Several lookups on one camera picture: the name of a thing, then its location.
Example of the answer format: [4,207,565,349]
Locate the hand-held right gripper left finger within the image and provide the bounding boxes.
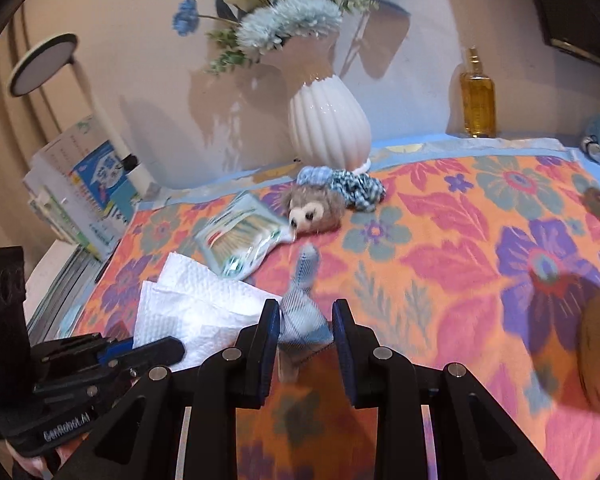
[55,299,282,480]

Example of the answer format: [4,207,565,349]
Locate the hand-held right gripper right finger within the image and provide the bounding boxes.
[331,299,556,480]

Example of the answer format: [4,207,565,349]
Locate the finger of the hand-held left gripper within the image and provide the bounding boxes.
[99,336,186,377]
[39,332,131,362]

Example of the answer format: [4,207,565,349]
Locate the blue white plaid cloth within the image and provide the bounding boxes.
[277,242,338,381]

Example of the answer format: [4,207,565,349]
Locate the white paper towel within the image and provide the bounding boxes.
[132,252,283,371]

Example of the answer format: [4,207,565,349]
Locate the person's left hand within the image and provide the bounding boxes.
[7,435,88,480]

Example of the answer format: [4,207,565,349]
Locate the green cotton swab packet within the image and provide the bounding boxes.
[197,192,293,278]

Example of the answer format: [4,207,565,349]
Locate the floral printed table cloth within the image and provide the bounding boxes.
[55,142,600,480]

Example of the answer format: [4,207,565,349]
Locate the brown plush animal head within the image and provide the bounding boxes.
[286,183,346,233]

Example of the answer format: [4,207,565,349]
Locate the stack of books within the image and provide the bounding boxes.
[22,115,146,261]

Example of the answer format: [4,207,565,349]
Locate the dark plaid scrunchie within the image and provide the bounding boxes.
[330,169,387,211]

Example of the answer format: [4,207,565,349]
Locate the light blue scrunchie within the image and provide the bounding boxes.
[296,165,338,188]

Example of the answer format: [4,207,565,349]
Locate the white ribbed vase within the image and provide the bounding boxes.
[288,74,372,171]

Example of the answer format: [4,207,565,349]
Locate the white floor lamp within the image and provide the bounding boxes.
[9,34,141,171]

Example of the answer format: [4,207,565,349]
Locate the amber glass bottle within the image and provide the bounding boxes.
[460,46,497,138]

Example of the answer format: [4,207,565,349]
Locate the blue and cream artificial flowers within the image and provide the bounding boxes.
[172,0,421,76]

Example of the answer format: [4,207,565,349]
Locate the black television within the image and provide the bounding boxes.
[517,0,600,68]

